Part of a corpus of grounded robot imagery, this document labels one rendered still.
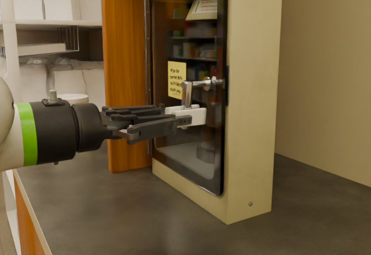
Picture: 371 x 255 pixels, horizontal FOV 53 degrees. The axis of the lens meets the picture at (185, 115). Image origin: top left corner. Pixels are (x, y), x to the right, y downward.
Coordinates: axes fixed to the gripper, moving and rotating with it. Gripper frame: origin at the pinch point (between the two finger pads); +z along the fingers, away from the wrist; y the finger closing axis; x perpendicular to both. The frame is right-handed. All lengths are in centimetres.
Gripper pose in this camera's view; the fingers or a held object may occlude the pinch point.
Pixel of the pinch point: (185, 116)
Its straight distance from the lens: 66.7
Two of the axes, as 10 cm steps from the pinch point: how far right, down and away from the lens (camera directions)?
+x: -0.7, 9.5, 3.0
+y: -5.1, -2.9, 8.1
